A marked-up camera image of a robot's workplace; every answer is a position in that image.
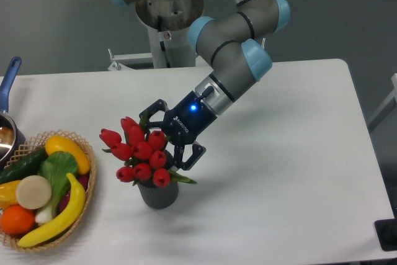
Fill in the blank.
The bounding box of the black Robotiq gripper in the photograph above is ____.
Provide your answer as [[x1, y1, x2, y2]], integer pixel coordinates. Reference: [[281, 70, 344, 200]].
[[139, 91, 217, 171]]

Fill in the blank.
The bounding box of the red tulip bouquet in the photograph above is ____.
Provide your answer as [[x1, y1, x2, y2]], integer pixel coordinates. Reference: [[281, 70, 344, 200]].
[[99, 116, 197, 188]]

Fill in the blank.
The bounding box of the dark grey ribbed vase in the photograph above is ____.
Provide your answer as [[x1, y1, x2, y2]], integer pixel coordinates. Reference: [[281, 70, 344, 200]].
[[138, 150, 179, 210]]

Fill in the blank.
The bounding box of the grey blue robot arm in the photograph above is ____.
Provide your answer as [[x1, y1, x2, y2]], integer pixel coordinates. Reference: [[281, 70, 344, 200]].
[[112, 0, 290, 171]]

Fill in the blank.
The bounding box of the purple red vegetable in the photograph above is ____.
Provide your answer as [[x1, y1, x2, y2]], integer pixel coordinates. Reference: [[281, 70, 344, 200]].
[[58, 174, 89, 213]]

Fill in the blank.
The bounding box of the yellow banana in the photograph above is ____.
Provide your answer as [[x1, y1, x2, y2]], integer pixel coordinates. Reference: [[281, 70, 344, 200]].
[[17, 173, 86, 248]]

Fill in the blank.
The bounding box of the green bok choy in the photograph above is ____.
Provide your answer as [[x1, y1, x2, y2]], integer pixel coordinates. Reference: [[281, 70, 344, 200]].
[[35, 151, 78, 226]]

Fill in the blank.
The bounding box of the woven wicker basket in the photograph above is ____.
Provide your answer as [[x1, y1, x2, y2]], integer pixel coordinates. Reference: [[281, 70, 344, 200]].
[[1, 130, 97, 253]]

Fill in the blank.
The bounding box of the green cucumber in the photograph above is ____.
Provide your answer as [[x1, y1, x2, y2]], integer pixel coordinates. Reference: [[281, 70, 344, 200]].
[[1, 148, 48, 184]]

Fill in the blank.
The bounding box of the beige round disc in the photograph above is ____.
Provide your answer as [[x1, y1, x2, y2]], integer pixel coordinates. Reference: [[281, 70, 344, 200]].
[[16, 175, 52, 210]]

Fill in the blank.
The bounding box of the yellow pepper left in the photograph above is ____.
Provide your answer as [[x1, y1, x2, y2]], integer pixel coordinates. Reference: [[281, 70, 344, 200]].
[[0, 180, 20, 210]]

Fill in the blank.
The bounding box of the orange fruit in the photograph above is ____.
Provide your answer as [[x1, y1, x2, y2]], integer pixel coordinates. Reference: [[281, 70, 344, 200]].
[[1, 205, 35, 235]]

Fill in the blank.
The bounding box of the black device at edge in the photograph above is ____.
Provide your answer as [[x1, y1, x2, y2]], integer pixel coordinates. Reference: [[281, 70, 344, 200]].
[[374, 218, 396, 251]]

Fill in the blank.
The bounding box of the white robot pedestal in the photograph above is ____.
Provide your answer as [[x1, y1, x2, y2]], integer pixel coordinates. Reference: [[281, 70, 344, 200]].
[[107, 0, 267, 72]]

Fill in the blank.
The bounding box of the blue handled saucepan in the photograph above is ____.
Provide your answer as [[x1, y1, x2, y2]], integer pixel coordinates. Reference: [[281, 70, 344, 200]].
[[1, 56, 25, 172]]

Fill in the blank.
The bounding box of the white table leg frame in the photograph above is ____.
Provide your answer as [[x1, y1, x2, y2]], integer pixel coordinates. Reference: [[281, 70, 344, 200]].
[[367, 73, 396, 133]]

